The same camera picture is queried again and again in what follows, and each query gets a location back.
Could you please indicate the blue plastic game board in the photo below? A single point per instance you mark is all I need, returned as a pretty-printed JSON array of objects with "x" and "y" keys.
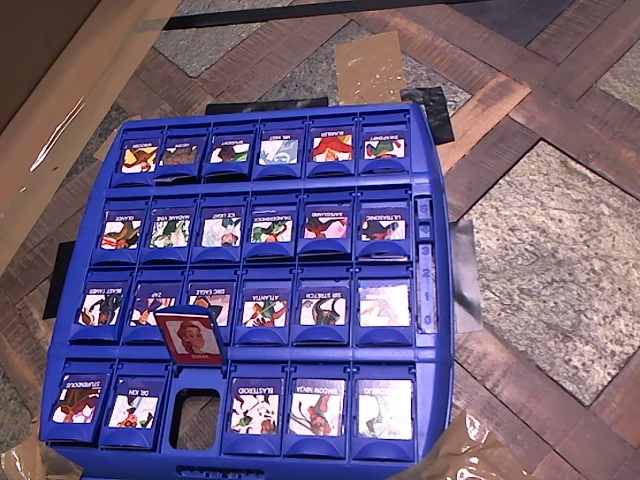
[{"x": 430, "y": 360}]

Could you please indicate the long thin black tape strip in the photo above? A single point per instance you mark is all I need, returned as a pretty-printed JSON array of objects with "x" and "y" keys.
[{"x": 300, "y": 11}]

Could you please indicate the brown clear tape patch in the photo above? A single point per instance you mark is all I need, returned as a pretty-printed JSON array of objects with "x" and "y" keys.
[{"x": 370, "y": 67}]

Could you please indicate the black tape patch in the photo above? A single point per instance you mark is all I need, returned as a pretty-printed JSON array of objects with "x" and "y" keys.
[
  {"x": 57, "y": 280},
  {"x": 265, "y": 105},
  {"x": 435, "y": 117}
]

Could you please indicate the long beige packing tape strip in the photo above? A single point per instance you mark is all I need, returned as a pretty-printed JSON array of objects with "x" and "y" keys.
[{"x": 100, "y": 65}]

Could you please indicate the blue cartridge with white label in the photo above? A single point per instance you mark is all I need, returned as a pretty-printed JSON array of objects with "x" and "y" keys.
[{"x": 279, "y": 150}]

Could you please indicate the crinkled clear tape sheet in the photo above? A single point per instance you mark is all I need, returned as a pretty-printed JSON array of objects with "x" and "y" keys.
[
  {"x": 465, "y": 450},
  {"x": 25, "y": 462}
]

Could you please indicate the small shiny beige tape piece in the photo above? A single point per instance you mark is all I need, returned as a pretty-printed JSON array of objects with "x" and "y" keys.
[{"x": 112, "y": 137}]

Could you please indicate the blue cartridge with orange label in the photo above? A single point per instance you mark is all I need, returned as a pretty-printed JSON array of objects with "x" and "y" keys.
[{"x": 331, "y": 147}]

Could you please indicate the red character tile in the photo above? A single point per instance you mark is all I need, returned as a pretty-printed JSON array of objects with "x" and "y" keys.
[
  {"x": 255, "y": 412},
  {"x": 192, "y": 337}
]

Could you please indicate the brown cardboard wall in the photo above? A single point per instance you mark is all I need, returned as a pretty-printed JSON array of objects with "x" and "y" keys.
[{"x": 35, "y": 45}]

